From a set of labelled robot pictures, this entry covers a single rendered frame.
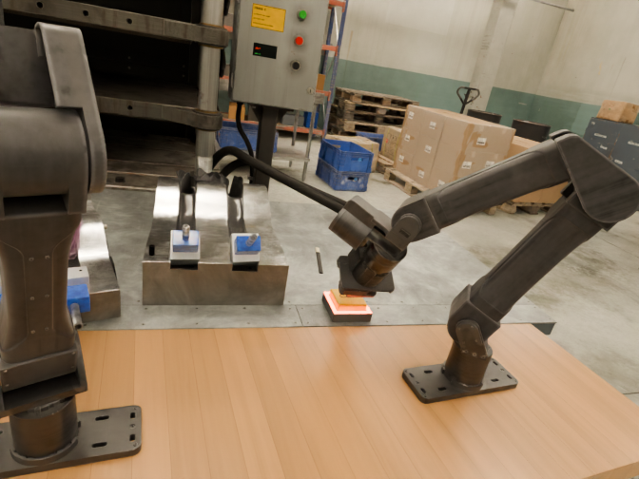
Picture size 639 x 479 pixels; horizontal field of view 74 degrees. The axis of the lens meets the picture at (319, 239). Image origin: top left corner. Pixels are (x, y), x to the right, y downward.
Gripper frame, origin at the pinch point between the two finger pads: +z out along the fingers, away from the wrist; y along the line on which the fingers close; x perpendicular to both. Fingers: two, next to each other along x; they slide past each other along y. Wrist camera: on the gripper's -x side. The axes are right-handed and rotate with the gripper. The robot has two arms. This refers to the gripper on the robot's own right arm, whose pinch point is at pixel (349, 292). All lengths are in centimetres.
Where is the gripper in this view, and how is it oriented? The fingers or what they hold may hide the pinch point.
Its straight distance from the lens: 85.4
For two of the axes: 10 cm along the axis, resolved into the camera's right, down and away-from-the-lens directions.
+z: -2.9, 4.9, 8.2
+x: 0.7, 8.7, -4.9
